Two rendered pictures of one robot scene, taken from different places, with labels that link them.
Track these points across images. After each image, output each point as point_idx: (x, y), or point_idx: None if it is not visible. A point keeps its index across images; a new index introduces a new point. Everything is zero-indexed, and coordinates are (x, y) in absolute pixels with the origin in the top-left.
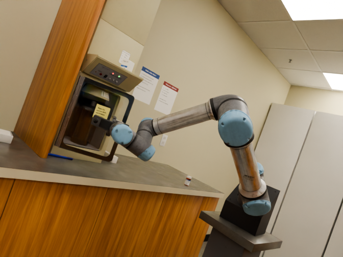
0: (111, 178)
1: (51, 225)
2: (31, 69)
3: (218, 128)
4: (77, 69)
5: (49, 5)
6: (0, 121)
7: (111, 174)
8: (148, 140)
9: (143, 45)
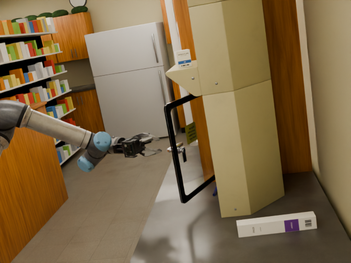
0: (154, 213)
1: None
2: (309, 81)
3: (13, 132)
4: None
5: None
6: (314, 154)
7: (172, 217)
8: (84, 152)
9: (188, 6)
